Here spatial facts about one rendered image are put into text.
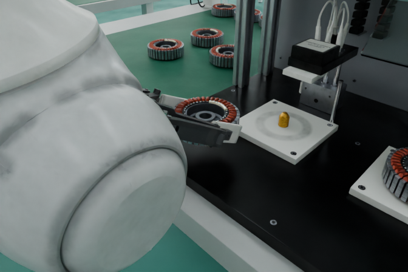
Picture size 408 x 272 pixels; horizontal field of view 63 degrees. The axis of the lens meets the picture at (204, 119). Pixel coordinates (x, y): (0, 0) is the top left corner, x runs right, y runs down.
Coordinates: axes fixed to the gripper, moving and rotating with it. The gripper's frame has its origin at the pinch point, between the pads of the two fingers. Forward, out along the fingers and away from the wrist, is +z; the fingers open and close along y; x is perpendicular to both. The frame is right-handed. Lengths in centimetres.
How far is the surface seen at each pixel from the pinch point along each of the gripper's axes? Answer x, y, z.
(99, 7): 15, -127, 50
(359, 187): -0.4, 23.4, 10.6
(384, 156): 4.5, 23.0, 19.6
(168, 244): -64, -39, 57
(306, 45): 17.8, 4.7, 14.9
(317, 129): 4.2, 11.1, 19.1
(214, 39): 16, -40, 41
